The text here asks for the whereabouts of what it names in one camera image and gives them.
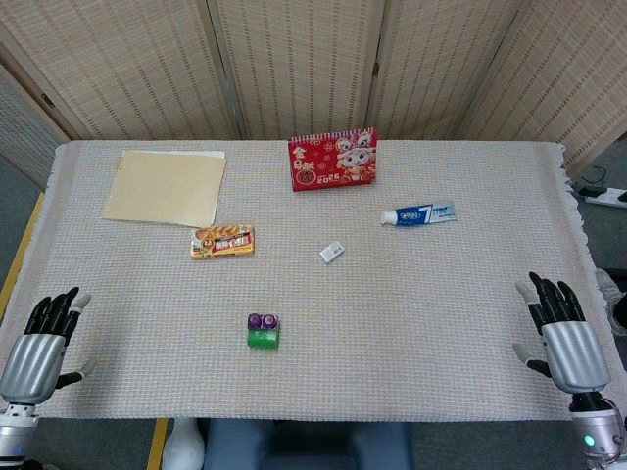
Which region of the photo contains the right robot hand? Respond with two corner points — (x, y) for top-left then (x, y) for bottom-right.
(512, 271), (613, 397)

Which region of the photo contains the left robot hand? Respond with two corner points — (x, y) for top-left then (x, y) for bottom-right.
(0, 286), (97, 406)

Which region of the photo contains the green and purple toy block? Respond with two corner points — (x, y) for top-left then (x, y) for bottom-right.
(246, 328), (282, 351)

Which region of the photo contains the purple plastic block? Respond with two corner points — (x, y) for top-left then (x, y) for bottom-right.
(247, 312), (280, 332)

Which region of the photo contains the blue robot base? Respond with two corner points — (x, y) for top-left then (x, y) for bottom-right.
(203, 418), (413, 470)

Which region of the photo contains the black equipment with white part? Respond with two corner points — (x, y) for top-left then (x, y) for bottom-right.
(595, 267), (627, 339)

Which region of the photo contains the white power strip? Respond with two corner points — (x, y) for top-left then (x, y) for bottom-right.
(585, 187), (627, 210)

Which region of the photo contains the white rounded robot body part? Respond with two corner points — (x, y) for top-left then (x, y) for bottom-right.
(162, 417), (206, 470)

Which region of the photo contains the beige woven tablecloth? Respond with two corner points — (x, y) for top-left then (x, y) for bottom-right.
(0, 139), (627, 423)

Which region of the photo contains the blue white toothpaste tube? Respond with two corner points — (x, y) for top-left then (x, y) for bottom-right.
(379, 200), (457, 227)

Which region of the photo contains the manila paper folder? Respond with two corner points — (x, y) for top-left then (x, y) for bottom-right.
(101, 149), (228, 229)

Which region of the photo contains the yellow snack box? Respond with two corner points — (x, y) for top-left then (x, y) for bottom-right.
(189, 223), (257, 260)

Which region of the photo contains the red desk calendar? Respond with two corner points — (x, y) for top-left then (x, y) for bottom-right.
(287, 125), (379, 193)

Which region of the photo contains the woven folding screen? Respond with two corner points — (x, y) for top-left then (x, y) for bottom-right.
(0, 0), (627, 190)

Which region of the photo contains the black cable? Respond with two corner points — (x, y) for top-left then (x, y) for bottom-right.
(575, 165), (609, 195)

